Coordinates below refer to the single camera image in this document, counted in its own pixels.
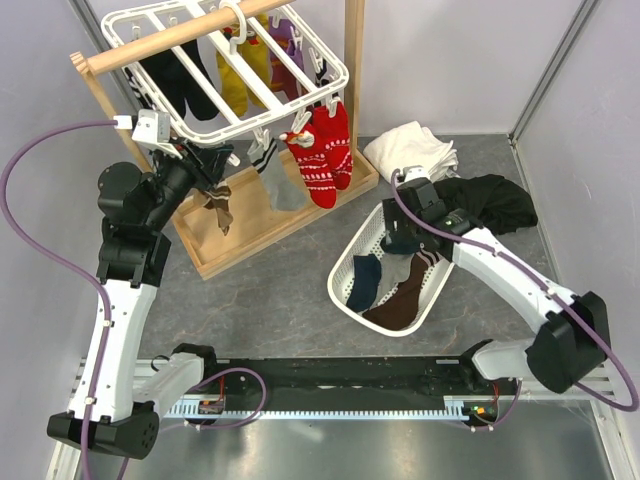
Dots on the aluminium rail frame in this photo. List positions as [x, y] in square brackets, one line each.
[537, 435]

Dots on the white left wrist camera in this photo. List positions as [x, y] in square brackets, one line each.
[152, 130]

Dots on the brown striped sock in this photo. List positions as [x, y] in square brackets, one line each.
[217, 199]

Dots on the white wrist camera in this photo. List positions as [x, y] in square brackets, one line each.
[152, 130]
[411, 173]

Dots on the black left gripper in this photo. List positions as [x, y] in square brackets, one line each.
[211, 160]

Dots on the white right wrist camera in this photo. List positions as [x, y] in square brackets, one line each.
[411, 173]

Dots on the navy blue sock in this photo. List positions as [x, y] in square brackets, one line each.
[367, 276]

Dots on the white perforated laundry basket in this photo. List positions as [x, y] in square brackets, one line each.
[367, 241]

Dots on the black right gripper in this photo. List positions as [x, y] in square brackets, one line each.
[393, 211]

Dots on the wooden drying rack stand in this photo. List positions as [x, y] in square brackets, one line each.
[255, 225]

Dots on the white plastic clip hanger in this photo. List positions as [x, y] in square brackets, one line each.
[259, 82]

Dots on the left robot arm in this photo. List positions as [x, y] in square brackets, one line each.
[108, 414]

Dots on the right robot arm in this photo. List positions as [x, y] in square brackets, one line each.
[569, 332]

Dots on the red patterned Christmas sock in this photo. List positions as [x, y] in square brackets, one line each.
[334, 132]

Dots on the crumpled black cloth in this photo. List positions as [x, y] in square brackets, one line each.
[498, 203]

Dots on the plain black sock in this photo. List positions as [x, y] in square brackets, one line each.
[179, 86]

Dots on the folded white towel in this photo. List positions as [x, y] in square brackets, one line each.
[411, 145]

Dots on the black sock white stripes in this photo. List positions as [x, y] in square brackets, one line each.
[135, 88]

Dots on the brown sock in basket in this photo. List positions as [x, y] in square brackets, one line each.
[399, 311]

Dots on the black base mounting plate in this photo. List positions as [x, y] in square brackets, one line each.
[375, 388]

